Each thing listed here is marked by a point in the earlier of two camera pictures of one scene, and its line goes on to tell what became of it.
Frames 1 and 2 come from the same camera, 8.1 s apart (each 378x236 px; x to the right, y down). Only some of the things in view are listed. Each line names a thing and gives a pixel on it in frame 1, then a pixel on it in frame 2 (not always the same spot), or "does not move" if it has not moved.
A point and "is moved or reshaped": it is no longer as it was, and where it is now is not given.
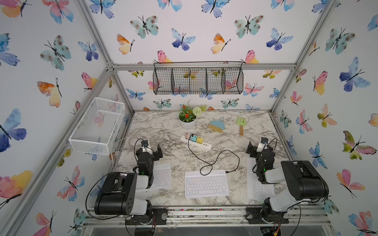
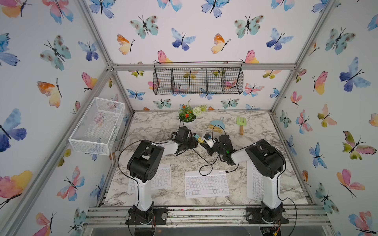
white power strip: x=204 y=145 is moved or reshaped
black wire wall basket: x=198 y=77 does not move
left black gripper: x=157 y=154 -> x=192 y=141
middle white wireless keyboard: x=214 y=184 does not move
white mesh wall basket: x=99 y=128 does not move
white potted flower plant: x=187 y=115 does not move
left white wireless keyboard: x=162 y=177 does not move
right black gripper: x=253 y=151 -> x=207 y=148
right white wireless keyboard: x=256 y=191 does not move
